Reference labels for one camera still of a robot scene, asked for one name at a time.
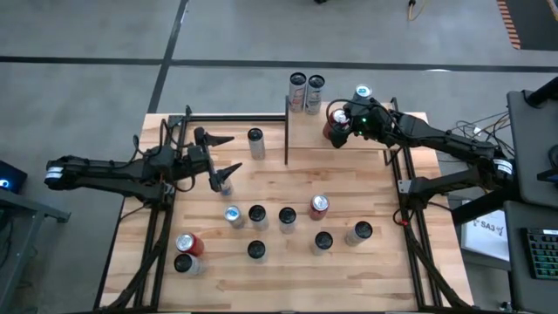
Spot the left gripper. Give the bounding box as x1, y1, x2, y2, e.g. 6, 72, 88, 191
187, 126, 243, 193

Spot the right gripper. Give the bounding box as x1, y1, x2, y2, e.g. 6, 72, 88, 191
326, 99, 398, 150

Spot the red Coca-Cola can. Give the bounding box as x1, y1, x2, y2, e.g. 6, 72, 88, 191
323, 108, 352, 140
174, 232, 206, 258
307, 194, 330, 222

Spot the Celsius Arctic Vibe can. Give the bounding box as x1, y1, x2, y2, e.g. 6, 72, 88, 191
304, 74, 326, 116
247, 239, 268, 264

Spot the Celsius can with orange print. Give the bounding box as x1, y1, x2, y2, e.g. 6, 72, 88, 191
248, 204, 270, 232

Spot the Celsius can with yellow band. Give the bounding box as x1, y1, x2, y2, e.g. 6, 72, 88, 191
247, 126, 267, 161

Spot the Celsius Tropical Vibe can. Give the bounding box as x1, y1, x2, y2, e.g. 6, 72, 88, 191
310, 230, 335, 256

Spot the white printed sign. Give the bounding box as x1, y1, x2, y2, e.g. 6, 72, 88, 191
460, 208, 511, 263

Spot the grey metal stand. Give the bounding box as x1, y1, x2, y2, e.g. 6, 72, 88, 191
0, 187, 72, 314

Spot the black box with blue light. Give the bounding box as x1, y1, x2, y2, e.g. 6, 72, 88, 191
0, 160, 29, 195

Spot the black mat with orange stripes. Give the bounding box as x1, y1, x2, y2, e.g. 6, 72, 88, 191
496, 0, 558, 51

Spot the backlit black keyboard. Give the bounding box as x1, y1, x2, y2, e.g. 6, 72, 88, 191
525, 228, 558, 281

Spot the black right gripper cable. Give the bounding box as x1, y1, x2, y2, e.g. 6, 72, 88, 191
325, 98, 350, 132

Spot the black aluminium table frame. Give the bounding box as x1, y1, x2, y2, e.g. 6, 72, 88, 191
93, 96, 474, 313

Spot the yellow cable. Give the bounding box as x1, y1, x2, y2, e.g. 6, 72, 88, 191
407, 0, 431, 22

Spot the black cable tangle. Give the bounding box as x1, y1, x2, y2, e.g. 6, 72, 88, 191
453, 111, 514, 152

